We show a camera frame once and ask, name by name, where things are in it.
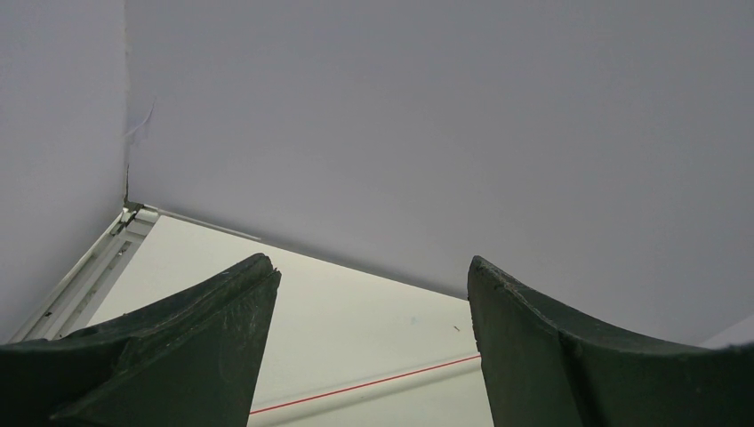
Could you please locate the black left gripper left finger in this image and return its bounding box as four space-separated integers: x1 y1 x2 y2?
1 254 281 426

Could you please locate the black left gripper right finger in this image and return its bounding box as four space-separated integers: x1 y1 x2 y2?
467 256 753 426

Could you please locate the white PVC pipe frame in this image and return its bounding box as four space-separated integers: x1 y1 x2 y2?
247 353 481 426

